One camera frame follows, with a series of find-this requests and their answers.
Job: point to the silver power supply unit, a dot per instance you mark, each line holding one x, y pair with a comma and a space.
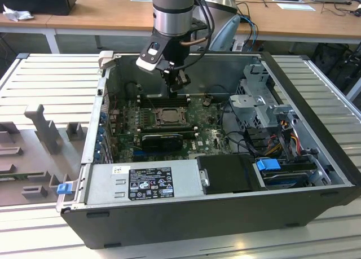
107, 182

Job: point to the crumpled white paper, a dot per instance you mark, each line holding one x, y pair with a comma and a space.
17, 15

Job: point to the blue case latch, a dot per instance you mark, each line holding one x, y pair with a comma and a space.
63, 189

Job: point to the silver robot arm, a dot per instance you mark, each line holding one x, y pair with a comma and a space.
172, 19

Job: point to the black graphics card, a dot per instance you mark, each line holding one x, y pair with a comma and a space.
160, 142

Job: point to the CPU socket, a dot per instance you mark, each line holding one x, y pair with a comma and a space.
156, 121

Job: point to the silver perforated drive cage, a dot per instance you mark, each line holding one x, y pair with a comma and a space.
253, 103

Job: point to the wooden desk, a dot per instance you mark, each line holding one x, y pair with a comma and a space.
112, 13

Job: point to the black RAM slot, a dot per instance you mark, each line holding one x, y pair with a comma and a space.
158, 102
158, 99
152, 96
169, 129
158, 105

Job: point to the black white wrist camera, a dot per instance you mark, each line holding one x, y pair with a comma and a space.
150, 54

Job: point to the hard disk drive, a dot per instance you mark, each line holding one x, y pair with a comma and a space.
285, 180

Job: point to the grey case latch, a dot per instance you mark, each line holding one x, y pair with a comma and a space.
105, 58

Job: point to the black PC case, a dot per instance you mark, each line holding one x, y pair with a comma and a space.
197, 225

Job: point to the green motherboard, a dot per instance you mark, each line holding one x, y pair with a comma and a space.
208, 135

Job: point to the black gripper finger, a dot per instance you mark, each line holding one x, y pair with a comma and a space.
172, 89
183, 79

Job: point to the black cylinder part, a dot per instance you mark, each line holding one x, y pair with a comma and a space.
130, 89

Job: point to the grey parts rack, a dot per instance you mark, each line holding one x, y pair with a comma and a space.
42, 157

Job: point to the round coin cell battery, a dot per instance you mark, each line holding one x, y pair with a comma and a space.
206, 101

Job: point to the blue disk carrier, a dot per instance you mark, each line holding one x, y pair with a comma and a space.
268, 166

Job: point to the black chair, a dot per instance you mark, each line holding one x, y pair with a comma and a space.
338, 61

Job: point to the green RAM stick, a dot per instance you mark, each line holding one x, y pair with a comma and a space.
11, 176

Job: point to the pale blue teach pendant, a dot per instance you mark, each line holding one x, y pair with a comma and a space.
225, 33

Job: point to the black plastic shroud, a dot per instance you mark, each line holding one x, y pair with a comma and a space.
225, 174

